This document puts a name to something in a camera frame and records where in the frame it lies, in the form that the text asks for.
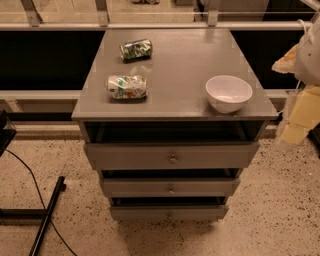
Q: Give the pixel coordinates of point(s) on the white green crushed can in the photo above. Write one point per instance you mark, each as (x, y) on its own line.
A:
(123, 87)

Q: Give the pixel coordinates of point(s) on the white bowl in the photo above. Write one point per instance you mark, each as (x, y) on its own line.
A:
(227, 94)

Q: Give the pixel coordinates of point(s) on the grey bottom drawer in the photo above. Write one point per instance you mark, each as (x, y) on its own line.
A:
(159, 213)

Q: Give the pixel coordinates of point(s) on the grey drawer cabinet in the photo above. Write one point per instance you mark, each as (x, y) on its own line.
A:
(176, 109)

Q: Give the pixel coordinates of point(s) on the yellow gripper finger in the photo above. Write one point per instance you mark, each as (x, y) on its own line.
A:
(291, 134)
(286, 63)

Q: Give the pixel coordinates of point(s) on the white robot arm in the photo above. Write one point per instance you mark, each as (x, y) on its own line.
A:
(306, 67)

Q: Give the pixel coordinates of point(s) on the black floor stand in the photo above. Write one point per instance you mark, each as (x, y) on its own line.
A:
(38, 217)

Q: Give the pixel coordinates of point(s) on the metal railing frame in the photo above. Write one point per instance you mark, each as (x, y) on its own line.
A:
(99, 15)

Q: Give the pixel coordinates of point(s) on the grey middle drawer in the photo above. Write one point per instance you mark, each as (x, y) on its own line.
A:
(168, 187)

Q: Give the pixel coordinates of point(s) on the grey top drawer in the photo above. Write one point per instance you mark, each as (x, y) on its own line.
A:
(157, 156)

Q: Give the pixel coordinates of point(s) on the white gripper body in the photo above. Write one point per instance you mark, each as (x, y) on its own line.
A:
(308, 61)

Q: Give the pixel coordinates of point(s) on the grey drawer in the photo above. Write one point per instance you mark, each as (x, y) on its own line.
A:
(157, 156)
(168, 187)
(159, 213)

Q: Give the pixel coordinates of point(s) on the dark green crushed can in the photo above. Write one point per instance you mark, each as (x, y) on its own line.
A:
(132, 50)

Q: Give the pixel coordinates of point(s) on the black box at left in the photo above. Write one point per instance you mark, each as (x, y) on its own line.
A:
(7, 131)

